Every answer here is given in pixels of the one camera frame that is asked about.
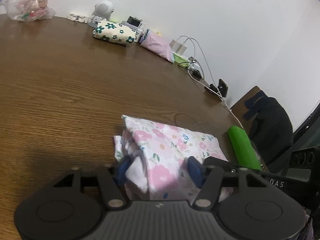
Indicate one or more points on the white charger plug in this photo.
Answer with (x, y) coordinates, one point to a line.
(174, 45)
(181, 49)

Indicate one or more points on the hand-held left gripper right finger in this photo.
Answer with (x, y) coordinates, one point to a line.
(195, 171)

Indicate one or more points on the black phone stand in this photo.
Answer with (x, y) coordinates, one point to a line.
(222, 87)

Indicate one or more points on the pink gingham folded cloth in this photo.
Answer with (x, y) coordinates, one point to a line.
(156, 45)

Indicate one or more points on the green roll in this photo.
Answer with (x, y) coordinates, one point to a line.
(243, 147)

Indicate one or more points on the light green packet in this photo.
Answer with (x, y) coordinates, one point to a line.
(181, 59)

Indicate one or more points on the white astronaut speaker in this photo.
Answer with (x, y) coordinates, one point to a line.
(102, 8)

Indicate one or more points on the small yellow object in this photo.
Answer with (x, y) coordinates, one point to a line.
(157, 33)

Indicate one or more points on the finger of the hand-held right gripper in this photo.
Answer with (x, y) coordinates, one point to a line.
(220, 162)

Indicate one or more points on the black box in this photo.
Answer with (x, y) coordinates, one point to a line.
(133, 21)

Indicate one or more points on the small white bottle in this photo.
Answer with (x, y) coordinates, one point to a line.
(139, 35)

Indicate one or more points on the clear plastic bag of snacks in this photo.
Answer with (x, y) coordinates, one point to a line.
(27, 7)

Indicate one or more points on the white letter ornament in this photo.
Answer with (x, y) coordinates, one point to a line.
(78, 18)

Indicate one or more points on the pink floral dress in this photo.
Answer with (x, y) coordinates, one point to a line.
(162, 150)

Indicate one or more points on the pale lavender box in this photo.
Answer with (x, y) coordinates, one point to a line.
(125, 24)

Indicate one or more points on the black metal frame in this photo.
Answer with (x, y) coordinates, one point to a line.
(308, 122)

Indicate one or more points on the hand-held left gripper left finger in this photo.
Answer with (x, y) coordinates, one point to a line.
(123, 168)

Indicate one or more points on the green flower print folded cloth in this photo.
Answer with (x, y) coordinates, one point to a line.
(113, 32)

